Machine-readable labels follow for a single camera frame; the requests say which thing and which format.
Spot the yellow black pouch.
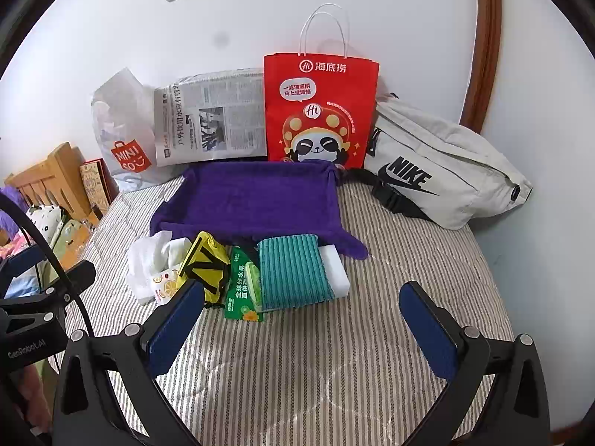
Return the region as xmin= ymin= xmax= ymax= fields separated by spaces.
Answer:
xmin=179 ymin=231 xmax=233 ymax=310

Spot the patterned box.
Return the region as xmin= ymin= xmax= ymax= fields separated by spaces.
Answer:
xmin=78 ymin=158 xmax=120 ymax=210

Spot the white sponge block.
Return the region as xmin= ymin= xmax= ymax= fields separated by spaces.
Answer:
xmin=318 ymin=244 xmax=350 ymax=299

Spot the teal striped cloth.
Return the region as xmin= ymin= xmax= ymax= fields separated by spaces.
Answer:
xmin=257 ymin=235 xmax=336 ymax=311

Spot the beige waist bag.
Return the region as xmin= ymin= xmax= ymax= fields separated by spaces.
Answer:
xmin=346 ymin=93 xmax=534 ymax=230

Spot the yellow plastic bag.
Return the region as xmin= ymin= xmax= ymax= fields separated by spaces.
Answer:
xmin=56 ymin=218 xmax=98 ymax=270

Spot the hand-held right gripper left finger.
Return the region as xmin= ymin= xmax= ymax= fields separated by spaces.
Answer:
xmin=52 ymin=280 xmax=219 ymax=446

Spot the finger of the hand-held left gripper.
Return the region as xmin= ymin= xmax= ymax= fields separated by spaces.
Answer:
xmin=42 ymin=260 xmax=97 ymax=310
xmin=0 ymin=246 xmax=57 ymax=284

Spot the wooden door frame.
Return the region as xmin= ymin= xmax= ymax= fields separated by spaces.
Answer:
xmin=458 ymin=0 xmax=504 ymax=135

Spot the purple towel tray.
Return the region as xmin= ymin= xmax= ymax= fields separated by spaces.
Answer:
xmin=149 ymin=159 xmax=370 ymax=261

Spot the green tissue pack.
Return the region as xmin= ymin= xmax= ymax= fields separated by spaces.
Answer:
xmin=244 ymin=261 xmax=263 ymax=312

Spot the folded newspaper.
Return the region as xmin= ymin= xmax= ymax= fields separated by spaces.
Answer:
xmin=153 ymin=67 xmax=269 ymax=168

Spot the green packet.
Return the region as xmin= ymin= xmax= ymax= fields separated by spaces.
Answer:
xmin=224 ymin=246 xmax=265 ymax=323

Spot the striped quilted mattress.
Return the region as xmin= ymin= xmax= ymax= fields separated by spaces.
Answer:
xmin=28 ymin=174 xmax=517 ymax=446

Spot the white dotted cloth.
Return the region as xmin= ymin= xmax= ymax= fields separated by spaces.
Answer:
xmin=25 ymin=204 xmax=65 ymax=247

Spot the red paper bag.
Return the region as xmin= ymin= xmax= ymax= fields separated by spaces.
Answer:
xmin=263 ymin=4 xmax=379 ymax=170

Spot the white plastic shopping bag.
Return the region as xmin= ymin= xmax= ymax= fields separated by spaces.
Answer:
xmin=90 ymin=67 xmax=182 ymax=191

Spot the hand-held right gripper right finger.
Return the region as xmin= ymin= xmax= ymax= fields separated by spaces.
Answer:
xmin=399 ymin=280 xmax=550 ymax=446

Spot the purple plush cloth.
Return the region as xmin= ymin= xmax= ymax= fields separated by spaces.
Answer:
xmin=0 ymin=186 xmax=22 ymax=247

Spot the black cable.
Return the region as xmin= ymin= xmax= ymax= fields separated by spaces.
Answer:
xmin=0 ymin=193 xmax=96 ymax=335

